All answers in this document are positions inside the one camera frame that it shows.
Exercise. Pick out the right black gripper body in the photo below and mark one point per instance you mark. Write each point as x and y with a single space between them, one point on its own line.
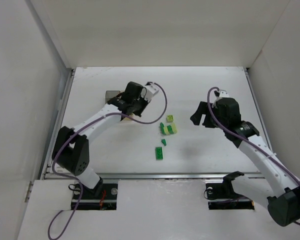
205 113

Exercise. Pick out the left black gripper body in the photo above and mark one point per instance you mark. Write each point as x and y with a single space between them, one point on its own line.
139 107

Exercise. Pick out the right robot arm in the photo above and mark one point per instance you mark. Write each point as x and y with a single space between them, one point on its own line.
281 195

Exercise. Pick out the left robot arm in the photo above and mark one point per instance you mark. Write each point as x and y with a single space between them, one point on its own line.
72 147

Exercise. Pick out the orange transparent container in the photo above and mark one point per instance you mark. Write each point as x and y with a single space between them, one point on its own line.
129 118

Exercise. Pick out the grey transparent container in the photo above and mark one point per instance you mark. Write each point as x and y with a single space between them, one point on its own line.
109 94

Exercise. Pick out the lime square lego brick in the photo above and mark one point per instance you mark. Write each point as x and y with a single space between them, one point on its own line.
169 118

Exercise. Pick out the striped green lego stack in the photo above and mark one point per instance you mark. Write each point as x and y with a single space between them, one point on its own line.
169 129

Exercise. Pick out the small green wedge lego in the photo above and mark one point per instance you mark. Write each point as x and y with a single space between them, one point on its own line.
164 142

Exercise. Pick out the long green lego brick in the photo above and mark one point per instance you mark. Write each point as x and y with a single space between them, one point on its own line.
159 153

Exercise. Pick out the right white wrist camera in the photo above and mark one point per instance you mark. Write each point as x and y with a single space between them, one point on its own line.
220 94

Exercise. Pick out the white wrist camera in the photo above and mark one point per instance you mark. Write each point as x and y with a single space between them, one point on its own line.
220 94
149 91

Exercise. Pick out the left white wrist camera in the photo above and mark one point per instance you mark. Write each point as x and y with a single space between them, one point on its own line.
149 91

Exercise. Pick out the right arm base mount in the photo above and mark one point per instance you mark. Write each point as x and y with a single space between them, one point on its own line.
221 195

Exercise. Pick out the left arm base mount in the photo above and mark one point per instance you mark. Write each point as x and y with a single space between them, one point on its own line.
106 200

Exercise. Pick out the metal table edge rail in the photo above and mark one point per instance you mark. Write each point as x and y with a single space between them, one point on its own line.
165 176

